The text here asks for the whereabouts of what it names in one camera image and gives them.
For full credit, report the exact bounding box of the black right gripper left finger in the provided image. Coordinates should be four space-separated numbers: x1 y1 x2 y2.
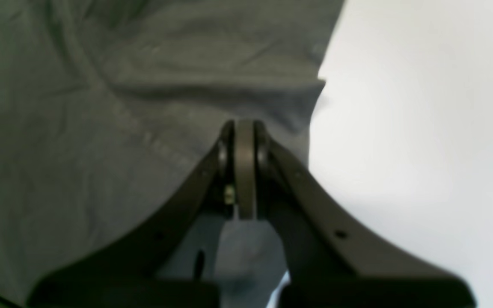
27 120 247 308

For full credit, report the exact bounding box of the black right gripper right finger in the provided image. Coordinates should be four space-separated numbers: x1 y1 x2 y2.
244 120 477 308

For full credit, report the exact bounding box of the grey T-shirt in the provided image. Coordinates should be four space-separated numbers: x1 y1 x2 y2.
0 0 344 305

